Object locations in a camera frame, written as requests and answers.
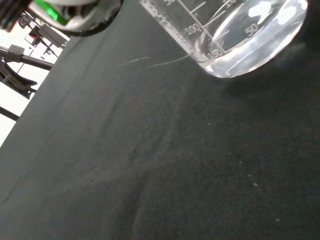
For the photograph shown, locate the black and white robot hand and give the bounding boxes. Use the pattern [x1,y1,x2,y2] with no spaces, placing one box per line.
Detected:
[0,0,124,35]

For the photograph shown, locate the grey metal stand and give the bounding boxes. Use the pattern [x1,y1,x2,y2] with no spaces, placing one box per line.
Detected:
[20,13,69,60]

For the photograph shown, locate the black bench cloth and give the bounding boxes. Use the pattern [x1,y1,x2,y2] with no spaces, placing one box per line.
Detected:
[0,0,320,240]

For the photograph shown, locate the black camera tripod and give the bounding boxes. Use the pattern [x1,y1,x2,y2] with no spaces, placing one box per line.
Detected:
[0,44,55,99]

